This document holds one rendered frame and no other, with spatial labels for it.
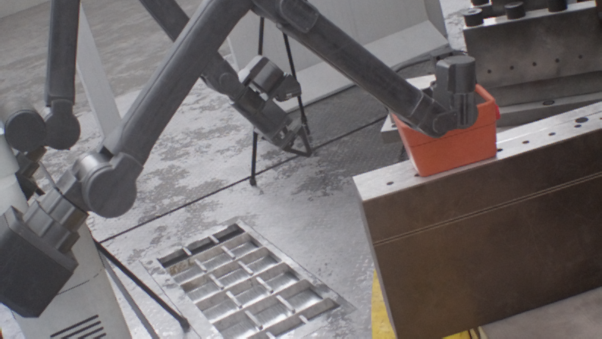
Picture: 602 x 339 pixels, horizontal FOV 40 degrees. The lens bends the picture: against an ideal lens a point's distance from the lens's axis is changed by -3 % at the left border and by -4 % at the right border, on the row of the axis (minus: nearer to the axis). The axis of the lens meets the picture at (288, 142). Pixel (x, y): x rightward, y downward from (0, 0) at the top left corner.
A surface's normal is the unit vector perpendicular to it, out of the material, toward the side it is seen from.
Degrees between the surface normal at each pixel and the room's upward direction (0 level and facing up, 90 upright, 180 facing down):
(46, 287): 90
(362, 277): 0
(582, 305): 0
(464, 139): 97
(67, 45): 91
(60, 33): 89
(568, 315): 0
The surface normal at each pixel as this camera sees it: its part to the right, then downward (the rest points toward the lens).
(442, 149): 0.11, 0.43
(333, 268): -0.27, -0.90
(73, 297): 0.40, 0.21
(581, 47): -0.28, 0.41
